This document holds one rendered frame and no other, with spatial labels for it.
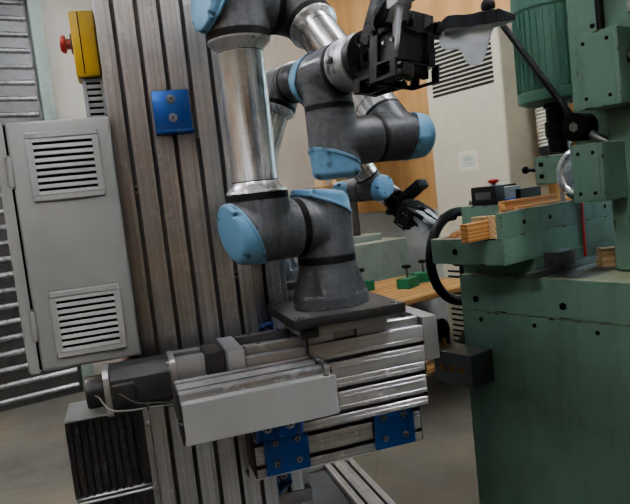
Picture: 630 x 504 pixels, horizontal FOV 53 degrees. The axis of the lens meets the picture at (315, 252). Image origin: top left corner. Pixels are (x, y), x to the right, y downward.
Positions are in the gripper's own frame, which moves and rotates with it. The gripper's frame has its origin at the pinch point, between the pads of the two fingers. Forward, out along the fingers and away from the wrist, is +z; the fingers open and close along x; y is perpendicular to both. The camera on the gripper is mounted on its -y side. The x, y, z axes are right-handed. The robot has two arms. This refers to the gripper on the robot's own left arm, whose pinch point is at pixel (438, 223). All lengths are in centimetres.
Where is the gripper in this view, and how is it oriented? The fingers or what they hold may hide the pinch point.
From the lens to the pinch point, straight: 193.6
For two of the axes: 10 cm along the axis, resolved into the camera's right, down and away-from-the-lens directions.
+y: -2.3, 8.5, 4.8
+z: 5.6, 5.2, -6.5
